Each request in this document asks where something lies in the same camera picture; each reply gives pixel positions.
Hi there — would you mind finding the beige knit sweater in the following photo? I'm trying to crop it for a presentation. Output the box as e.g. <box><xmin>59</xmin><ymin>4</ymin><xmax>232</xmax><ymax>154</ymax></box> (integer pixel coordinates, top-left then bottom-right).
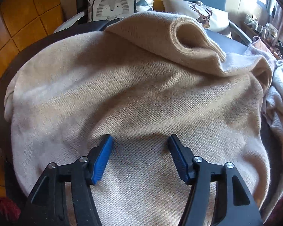
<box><xmin>4</xmin><ymin>12</ymin><xmax>272</xmax><ymax>225</ymax></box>

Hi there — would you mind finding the black padded table mat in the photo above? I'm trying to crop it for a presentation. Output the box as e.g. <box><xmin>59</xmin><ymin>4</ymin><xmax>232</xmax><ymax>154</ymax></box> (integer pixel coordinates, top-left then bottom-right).
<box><xmin>0</xmin><ymin>22</ymin><xmax>283</xmax><ymax>225</ymax></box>

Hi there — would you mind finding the white knit garment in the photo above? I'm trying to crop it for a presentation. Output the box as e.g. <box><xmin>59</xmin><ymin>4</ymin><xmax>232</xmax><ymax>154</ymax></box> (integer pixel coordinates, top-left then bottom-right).
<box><xmin>262</xmin><ymin>60</ymin><xmax>283</xmax><ymax>221</ymax></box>

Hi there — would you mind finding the wooden side desk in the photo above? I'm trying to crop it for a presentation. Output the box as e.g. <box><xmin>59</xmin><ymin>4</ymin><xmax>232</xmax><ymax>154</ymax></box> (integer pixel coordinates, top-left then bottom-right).
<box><xmin>244</xmin><ymin>21</ymin><xmax>283</xmax><ymax>64</ymax></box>

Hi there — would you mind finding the deer print cushion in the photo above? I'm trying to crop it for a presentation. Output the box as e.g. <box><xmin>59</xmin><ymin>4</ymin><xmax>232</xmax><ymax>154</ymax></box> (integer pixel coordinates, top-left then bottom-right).
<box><xmin>162</xmin><ymin>0</ymin><xmax>231</xmax><ymax>38</ymax></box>

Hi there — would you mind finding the tiger print cushion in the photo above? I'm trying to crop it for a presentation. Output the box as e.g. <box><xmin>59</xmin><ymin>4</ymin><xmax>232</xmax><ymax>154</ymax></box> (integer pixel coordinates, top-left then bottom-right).
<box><xmin>87</xmin><ymin>0</ymin><xmax>154</xmax><ymax>22</ymax></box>

